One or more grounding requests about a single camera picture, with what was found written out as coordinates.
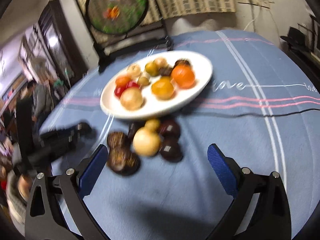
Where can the small yellow green fruit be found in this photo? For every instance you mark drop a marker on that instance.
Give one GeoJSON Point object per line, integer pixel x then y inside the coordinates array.
{"type": "Point", "coordinates": [143, 81]}

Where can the tan pear fruit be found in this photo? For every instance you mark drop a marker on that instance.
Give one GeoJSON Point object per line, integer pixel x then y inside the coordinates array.
{"type": "Point", "coordinates": [160, 62]}

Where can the brown speckled fruit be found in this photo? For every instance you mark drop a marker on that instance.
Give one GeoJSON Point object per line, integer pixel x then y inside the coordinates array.
{"type": "Point", "coordinates": [183, 62]}

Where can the large dark brown fruit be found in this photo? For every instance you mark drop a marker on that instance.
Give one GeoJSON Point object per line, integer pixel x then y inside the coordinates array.
{"type": "Point", "coordinates": [122, 161]}

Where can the dark plum on cloth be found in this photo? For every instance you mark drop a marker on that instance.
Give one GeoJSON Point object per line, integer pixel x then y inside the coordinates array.
{"type": "Point", "coordinates": [117, 139]}

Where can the large orange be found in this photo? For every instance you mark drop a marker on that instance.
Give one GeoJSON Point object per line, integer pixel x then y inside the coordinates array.
{"type": "Point", "coordinates": [184, 76]}

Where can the yellow orange tomato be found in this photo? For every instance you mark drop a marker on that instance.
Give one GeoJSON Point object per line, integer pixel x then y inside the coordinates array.
{"type": "Point", "coordinates": [163, 89]}

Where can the small orange tangerine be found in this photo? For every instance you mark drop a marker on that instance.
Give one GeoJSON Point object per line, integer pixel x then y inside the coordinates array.
{"type": "Point", "coordinates": [122, 81]}

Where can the green yellow apple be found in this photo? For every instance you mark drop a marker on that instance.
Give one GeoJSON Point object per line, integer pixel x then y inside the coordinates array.
{"type": "Point", "coordinates": [152, 69]}

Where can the dark purple plum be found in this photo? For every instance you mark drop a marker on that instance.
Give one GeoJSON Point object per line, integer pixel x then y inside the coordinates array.
{"type": "Point", "coordinates": [170, 150]}
{"type": "Point", "coordinates": [170, 128]}

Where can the white oval plate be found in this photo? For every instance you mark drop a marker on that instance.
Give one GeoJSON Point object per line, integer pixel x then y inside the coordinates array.
{"type": "Point", "coordinates": [201, 66]}

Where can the blue striped tablecloth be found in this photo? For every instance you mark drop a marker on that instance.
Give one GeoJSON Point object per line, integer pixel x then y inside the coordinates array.
{"type": "Point", "coordinates": [259, 108]}

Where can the dark brown small fruit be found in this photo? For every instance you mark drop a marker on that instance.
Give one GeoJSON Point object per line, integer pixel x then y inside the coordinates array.
{"type": "Point", "coordinates": [165, 71]}

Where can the dark wooden framed door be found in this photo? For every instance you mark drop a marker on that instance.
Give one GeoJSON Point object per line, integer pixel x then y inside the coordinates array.
{"type": "Point", "coordinates": [61, 46]}

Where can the seated person in grey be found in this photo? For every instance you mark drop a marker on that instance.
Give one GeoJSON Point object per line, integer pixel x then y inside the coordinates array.
{"type": "Point", "coordinates": [39, 99]}

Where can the small red tomato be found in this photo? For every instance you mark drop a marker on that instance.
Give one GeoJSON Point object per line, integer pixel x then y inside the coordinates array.
{"type": "Point", "coordinates": [132, 84]}

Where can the small pale apple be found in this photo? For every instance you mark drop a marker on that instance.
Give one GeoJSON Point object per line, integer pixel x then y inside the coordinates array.
{"type": "Point", "coordinates": [133, 70]}

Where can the operator left hand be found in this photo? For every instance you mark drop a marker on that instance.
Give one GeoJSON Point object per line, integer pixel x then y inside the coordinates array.
{"type": "Point", "coordinates": [24, 186]}

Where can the tan round pear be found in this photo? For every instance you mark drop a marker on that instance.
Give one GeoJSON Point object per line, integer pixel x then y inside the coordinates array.
{"type": "Point", "coordinates": [132, 99]}

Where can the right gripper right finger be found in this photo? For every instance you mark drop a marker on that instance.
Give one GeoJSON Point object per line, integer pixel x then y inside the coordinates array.
{"type": "Point", "coordinates": [271, 218]}

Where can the black desk shelf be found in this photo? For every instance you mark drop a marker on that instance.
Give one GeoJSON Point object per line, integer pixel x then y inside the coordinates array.
{"type": "Point", "coordinates": [303, 48]}

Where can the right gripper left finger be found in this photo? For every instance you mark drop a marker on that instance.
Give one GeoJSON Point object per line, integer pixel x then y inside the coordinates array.
{"type": "Point", "coordinates": [44, 218]}

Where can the pale cream round fruit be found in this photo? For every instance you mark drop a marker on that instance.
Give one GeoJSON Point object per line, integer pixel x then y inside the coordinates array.
{"type": "Point", "coordinates": [146, 142]}

